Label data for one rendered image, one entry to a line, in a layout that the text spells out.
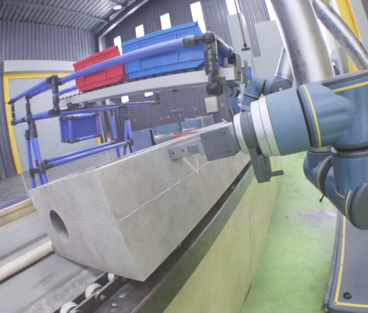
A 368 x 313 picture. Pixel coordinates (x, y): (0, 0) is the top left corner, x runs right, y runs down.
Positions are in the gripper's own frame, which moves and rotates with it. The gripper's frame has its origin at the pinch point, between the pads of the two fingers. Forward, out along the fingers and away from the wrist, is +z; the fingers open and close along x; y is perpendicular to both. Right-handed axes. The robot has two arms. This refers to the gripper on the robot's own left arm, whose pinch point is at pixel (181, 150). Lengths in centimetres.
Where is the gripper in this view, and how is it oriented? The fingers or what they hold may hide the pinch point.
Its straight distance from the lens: 44.5
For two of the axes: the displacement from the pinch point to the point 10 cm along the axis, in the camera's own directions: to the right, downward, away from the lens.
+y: -3.0, -9.5, -1.0
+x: -4.7, 2.4, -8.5
